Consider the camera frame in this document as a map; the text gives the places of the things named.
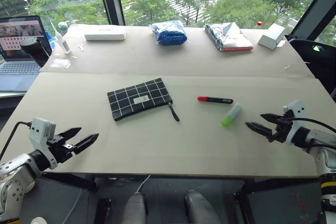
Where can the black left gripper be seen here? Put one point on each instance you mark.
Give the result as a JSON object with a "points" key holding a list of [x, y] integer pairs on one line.
{"points": [[60, 147]]}

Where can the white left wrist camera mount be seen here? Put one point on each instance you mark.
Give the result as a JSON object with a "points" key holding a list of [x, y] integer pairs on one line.
{"points": [[39, 134]]}

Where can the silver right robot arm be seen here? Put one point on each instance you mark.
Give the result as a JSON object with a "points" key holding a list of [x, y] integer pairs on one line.
{"points": [[319, 155]]}

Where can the white small cardboard box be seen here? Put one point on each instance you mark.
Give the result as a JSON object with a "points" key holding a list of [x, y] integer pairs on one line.
{"points": [[271, 36]]}

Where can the black grid pencil pouch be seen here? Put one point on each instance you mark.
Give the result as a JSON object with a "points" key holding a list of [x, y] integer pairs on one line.
{"points": [[140, 98]]}

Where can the white flat rectangular box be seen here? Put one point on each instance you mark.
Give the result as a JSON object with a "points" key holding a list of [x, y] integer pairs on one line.
{"points": [[105, 34]]}

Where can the red black marker pen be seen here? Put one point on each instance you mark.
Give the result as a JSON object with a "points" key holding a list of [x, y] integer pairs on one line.
{"points": [[215, 100]]}

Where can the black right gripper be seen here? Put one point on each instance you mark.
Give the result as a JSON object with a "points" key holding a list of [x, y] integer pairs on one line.
{"points": [[281, 128]]}

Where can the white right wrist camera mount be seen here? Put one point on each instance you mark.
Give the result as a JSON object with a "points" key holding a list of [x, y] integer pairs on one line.
{"points": [[296, 119]]}

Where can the blue items in plastic bag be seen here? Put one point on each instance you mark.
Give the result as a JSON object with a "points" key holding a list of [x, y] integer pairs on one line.
{"points": [[168, 33]]}

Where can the grey rounded robot foot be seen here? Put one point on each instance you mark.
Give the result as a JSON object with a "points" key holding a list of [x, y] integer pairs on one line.
{"points": [[135, 208], [200, 207]]}

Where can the green glue stick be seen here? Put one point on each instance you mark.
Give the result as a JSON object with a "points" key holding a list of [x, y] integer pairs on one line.
{"points": [[231, 115]]}

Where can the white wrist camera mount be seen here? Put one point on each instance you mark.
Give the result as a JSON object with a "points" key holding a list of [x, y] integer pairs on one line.
{"points": [[296, 119], [39, 134]]}

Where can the laptop computer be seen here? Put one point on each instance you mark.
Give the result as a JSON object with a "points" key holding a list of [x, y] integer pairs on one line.
{"points": [[19, 51]]}

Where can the clear small plastic bag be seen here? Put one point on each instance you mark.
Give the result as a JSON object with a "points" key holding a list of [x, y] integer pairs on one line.
{"points": [[61, 63]]}

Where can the black cylindrical device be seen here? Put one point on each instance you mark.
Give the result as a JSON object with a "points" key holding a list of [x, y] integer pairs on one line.
{"points": [[34, 51]]}

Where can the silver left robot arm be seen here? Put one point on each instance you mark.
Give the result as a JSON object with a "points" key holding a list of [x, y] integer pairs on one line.
{"points": [[15, 174]]}

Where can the silver foil bag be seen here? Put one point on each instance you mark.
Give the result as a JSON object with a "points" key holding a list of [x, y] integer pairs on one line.
{"points": [[227, 37]]}

